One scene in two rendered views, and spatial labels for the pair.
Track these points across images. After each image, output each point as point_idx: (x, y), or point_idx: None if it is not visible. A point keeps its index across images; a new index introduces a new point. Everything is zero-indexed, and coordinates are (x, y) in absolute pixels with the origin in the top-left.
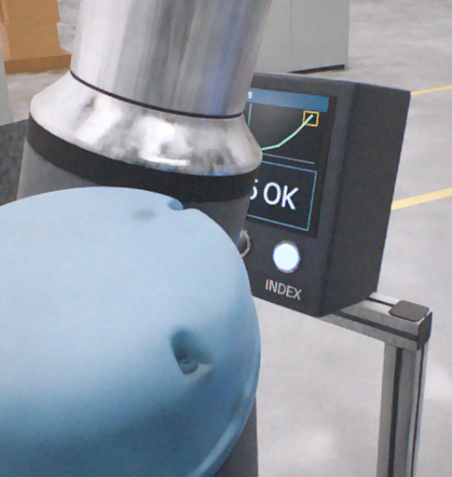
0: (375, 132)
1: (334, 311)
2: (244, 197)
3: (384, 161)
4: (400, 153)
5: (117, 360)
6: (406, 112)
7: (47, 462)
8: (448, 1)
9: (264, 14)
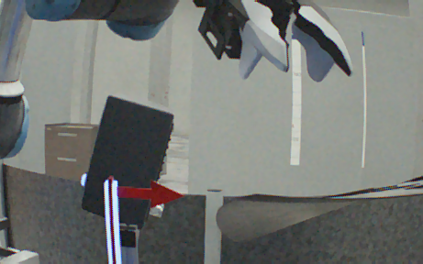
0: (127, 126)
1: (94, 213)
2: None
3: (139, 147)
4: (159, 148)
5: None
6: (165, 125)
7: None
8: None
9: (5, 55)
